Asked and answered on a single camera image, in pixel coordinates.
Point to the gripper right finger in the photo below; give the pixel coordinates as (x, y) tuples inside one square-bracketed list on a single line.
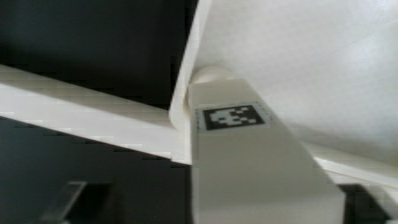
[(370, 205)]

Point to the white desk top tray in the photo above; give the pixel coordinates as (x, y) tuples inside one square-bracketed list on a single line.
[(311, 48)]

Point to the white front fence bar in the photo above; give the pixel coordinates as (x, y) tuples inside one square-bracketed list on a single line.
[(89, 114)]

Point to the white desk leg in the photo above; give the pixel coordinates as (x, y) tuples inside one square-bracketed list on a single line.
[(258, 182)]

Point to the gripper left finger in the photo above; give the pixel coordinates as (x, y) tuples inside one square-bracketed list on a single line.
[(82, 205)]

